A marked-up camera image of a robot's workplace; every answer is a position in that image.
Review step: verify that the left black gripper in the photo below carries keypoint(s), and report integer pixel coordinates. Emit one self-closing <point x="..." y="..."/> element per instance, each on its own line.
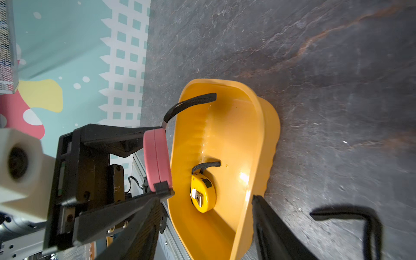
<point x="82" y="206"/>

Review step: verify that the yellow tape measure with strap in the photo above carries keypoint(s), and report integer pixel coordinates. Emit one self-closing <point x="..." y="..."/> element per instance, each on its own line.
<point x="355" y="215"/>

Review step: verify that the yellow tape measure in tray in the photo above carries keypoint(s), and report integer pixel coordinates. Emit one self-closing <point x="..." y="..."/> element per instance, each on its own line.
<point x="202" y="190"/>

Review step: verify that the white wire wall basket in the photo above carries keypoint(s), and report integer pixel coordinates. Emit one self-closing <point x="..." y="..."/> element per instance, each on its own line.
<point x="9" y="61"/>

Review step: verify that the yellow storage tray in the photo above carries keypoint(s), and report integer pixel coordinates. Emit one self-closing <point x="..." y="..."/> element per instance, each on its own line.
<point x="241" y="130"/>

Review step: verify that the pink round tape measure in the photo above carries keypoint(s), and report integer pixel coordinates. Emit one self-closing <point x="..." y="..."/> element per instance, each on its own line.
<point x="156" y="154"/>

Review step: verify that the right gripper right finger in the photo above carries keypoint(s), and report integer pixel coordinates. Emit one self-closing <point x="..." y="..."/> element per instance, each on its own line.
<point x="273" y="239"/>

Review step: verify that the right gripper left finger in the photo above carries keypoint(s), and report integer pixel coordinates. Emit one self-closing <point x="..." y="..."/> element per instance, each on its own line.
<point x="139" y="240"/>

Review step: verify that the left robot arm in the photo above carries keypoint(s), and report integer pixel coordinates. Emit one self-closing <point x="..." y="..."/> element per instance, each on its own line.
<point x="21" y="238"/>

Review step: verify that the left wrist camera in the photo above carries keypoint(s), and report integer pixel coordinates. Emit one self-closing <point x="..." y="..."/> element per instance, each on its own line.
<point x="26" y="176"/>

